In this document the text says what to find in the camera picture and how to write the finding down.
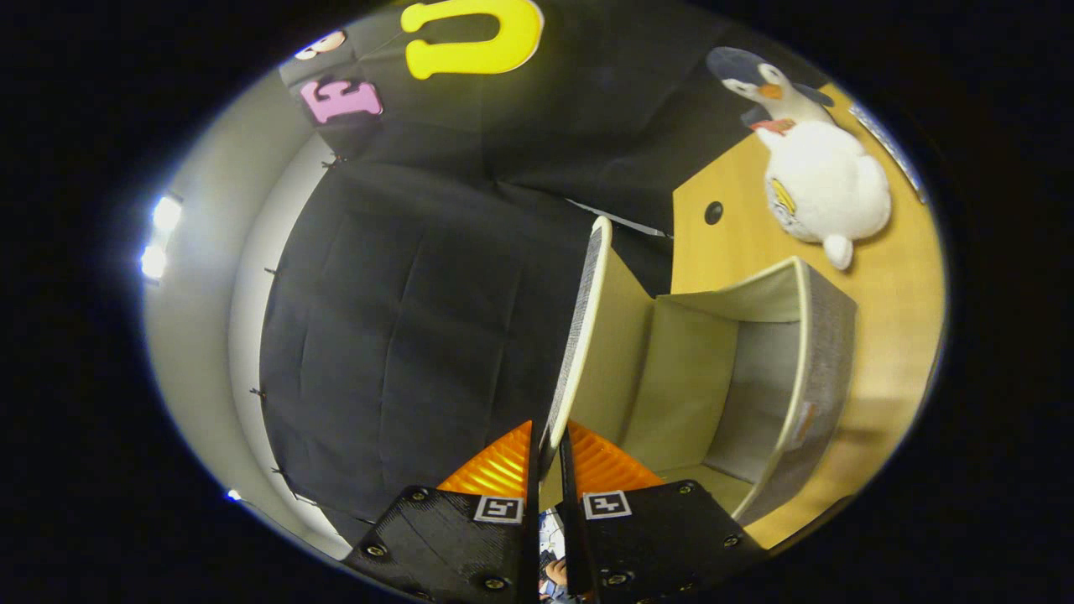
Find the grey fabric storage box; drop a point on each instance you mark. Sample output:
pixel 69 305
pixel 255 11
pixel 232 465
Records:
pixel 688 377

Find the white penguin plush toy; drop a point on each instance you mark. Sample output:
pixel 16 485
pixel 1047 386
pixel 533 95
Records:
pixel 822 176

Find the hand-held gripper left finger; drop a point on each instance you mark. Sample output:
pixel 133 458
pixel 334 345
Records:
pixel 532 554

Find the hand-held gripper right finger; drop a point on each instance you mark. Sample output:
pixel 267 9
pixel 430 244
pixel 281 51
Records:
pixel 575 545

